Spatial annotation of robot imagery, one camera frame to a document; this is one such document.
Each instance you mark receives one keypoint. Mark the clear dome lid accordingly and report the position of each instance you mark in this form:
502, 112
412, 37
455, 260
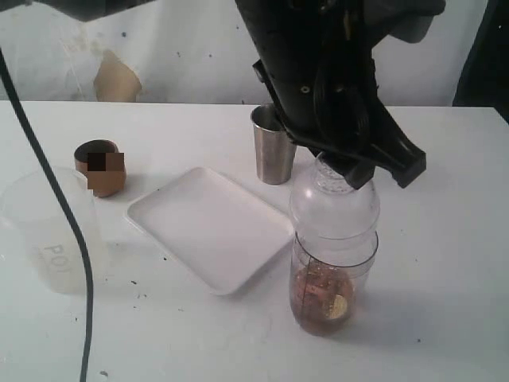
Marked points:
323, 205

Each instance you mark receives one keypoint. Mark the clear measuring cup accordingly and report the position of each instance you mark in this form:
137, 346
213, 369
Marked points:
355, 262

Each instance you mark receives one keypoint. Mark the translucent plastic POT container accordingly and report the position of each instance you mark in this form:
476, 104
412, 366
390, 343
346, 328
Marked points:
30, 206

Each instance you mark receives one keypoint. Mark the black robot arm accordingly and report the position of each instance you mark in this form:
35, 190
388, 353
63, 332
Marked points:
315, 59

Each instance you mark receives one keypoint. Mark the white rectangular tray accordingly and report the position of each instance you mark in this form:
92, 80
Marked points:
218, 231

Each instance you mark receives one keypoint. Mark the stainless steel cup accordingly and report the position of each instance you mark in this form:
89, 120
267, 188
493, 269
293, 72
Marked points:
274, 151

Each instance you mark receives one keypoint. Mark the brown wooden cup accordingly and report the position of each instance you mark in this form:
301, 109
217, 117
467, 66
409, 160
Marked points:
101, 162

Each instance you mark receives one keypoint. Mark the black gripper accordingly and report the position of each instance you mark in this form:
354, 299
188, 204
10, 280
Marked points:
315, 58

